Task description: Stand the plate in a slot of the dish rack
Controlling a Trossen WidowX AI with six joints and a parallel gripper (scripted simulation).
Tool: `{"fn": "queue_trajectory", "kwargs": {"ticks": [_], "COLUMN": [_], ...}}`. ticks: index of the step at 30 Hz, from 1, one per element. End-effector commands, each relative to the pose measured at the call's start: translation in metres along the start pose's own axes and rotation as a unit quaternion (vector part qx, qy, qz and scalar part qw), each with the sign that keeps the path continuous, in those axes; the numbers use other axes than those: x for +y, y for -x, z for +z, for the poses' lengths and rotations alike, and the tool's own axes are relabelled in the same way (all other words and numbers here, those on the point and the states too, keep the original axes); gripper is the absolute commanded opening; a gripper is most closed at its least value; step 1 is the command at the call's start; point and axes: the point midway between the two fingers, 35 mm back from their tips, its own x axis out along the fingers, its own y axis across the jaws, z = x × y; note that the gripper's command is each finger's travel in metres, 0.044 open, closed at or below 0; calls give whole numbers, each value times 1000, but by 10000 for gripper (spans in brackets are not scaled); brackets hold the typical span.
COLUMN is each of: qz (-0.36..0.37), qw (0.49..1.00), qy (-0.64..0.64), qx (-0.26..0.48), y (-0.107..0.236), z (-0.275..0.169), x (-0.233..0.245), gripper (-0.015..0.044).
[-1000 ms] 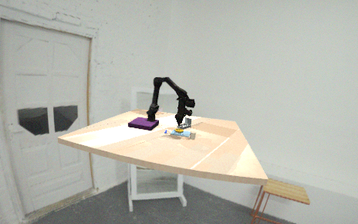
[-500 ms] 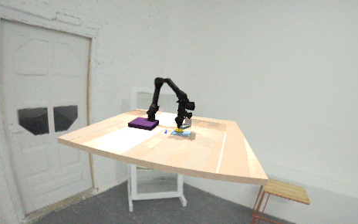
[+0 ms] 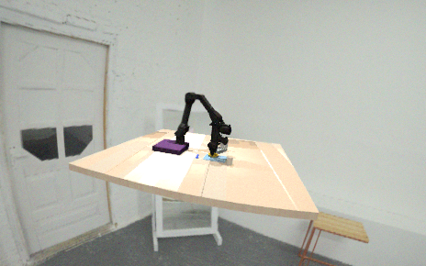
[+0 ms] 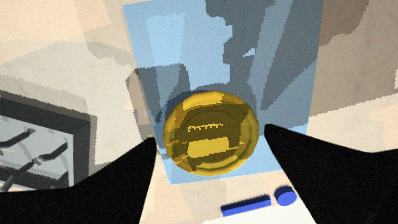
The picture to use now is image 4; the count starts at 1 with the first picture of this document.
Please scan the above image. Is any yellow plate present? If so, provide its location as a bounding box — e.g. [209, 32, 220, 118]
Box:
[162, 90, 259, 176]

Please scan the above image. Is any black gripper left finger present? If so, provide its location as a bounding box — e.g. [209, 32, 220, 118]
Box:
[0, 137, 157, 224]

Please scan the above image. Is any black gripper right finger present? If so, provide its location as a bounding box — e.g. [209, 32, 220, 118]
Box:
[264, 124, 398, 224]

